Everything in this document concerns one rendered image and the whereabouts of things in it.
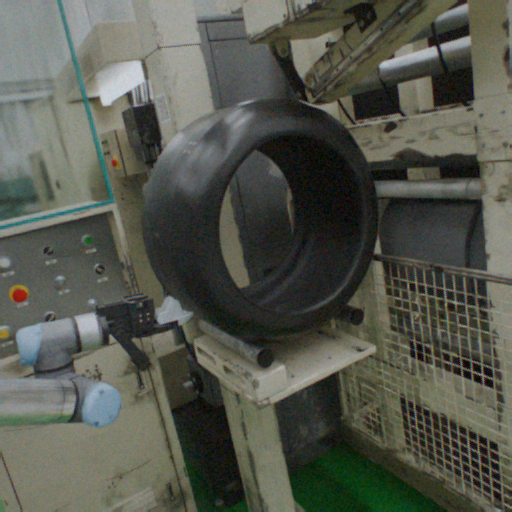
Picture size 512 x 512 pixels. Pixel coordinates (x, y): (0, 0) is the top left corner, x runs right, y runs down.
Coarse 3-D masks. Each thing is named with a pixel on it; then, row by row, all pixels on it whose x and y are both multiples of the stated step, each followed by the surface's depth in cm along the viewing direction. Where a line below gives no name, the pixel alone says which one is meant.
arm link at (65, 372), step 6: (72, 360) 98; (60, 366) 95; (66, 366) 96; (72, 366) 97; (36, 372) 95; (42, 372) 94; (48, 372) 94; (54, 372) 94; (60, 372) 95; (66, 372) 96; (72, 372) 97; (36, 378) 95; (42, 378) 94; (48, 378) 94; (54, 378) 94; (60, 378) 94; (66, 378) 93
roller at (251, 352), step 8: (200, 320) 138; (200, 328) 138; (208, 328) 133; (216, 328) 129; (216, 336) 128; (224, 336) 124; (232, 336) 122; (224, 344) 125; (232, 344) 120; (240, 344) 117; (248, 344) 115; (256, 344) 114; (240, 352) 117; (248, 352) 113; (256, 352) 111; (264, 352) 110; (272, 352) 111; (256, 360) 110; (264, 360) 110; (272, 360) 111
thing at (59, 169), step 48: (0, 0) 129; (48, 0) 135; (0, 48) 131; (48, 48) 137; (0, 96) 132; (48, 96) 138; (0, 144) 134; (48, 144) 140; (96, 144) 146; (0, 192) 135; (48, 192) 141; (96, 192) 148
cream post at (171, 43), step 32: (160, 0) 125; (160, 32) 126; (192, 32) 130; (160, 64) 128; (192, 64) 131; (192, 96) 132; (160, 128) 141; (224, 224) 142; (224, 256) 143; (224, 384) 158; (256, 416) 156; (256, 448) 158; (256, 480) 160; (288, 480) 167
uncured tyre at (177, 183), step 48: (240, 144) 99; (288, 144) 136; (336, 144) 111; (192, 192) 97; (336, 192) 137; (144, 240) 115; (192, 240) 98; (336, 240) 139; (192, 288) 102; (240, 288) 138; (288, 288) 141; (336, 288) 118; (240, 336) 110; (288, 336) 114
